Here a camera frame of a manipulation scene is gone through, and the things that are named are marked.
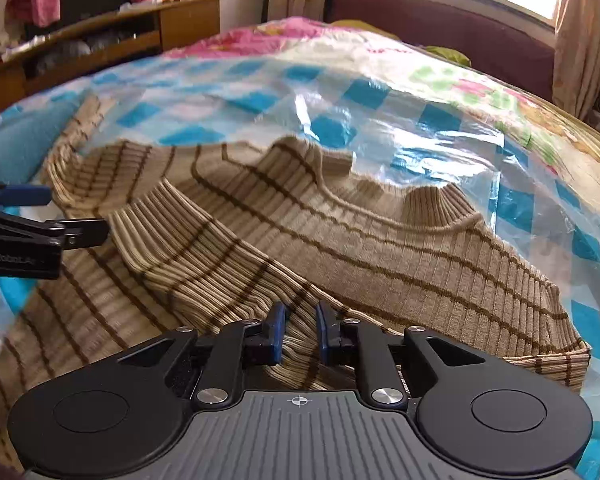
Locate teal blue cloth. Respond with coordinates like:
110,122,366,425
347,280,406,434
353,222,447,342
0,102,83,183

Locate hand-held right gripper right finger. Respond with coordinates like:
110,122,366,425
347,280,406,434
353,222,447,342
315,300,486,408

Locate dark red headboard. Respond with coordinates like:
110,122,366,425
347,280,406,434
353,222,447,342
329,0,557,102

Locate beige striped knit sweater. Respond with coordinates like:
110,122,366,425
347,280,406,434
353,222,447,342
0,94,593,467

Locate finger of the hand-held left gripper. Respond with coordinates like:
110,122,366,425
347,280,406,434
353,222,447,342
0,177,54,209
0,209,112,252

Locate pink floral bedsheet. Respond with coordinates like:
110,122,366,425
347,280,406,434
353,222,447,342
162,15,600,221

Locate yellow cushion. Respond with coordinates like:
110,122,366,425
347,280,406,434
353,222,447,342
330,19,402,42

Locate green cushion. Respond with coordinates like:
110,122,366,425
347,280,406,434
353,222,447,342
424,44,474,67

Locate wooden television cabinet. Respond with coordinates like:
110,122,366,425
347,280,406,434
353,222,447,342
0,0,225,122

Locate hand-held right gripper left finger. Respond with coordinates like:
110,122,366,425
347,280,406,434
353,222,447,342
116,301,287,408

